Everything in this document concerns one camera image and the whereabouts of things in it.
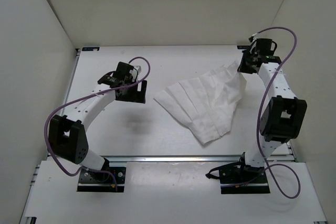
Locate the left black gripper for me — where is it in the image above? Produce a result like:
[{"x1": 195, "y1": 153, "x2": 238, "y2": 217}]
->
[{"x1": 117, "y1": 77, "x2": 148, "y2": 103}]

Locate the white pleated skirt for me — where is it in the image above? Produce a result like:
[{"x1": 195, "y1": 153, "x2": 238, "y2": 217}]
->
[{"x1": 154, "y1": 61, "x2": 246, "y2": 145}]

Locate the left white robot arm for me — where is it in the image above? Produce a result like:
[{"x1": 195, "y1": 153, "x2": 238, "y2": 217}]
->
[{"x1": 45, "y1": 61, "x2": 147, "y2": 181}]

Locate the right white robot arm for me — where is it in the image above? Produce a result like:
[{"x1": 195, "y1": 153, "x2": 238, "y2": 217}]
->
[{"x1": 235, "y1": 38, "x2": 307, "y2": 182}]

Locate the left blue corner label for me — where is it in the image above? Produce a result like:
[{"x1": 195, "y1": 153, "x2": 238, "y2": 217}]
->
[{"x1": 81, "y1": 47, "x2": 100, "y2": 51}]

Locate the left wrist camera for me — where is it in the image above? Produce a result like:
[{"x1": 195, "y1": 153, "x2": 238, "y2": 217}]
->
[{"x1": 131, "y1": 65, "x2": 142, "y2": 81}]

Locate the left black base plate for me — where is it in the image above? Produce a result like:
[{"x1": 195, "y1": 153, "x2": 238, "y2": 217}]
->
[{"x1": 77, "y1": 165, "x2": 127, "y2": 193}]

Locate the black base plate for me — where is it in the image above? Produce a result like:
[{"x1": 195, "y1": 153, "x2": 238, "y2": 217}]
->
[
  {"x1": 77, "y1": 165, "x2": 127, "y2": 193},
  {"x1": 205, "y1": 157, "x2": 270, "y2": 195}
]

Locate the aluminium front rail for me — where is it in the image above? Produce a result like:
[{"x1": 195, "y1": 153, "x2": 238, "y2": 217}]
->
[{"x1": 106, "y1": 155, "x2": 240, "y2": 163}]

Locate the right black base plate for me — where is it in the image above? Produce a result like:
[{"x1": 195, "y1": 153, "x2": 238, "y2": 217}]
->
[{"x1": 205, "y1": 157, "x2": 270, "y2": 195}]

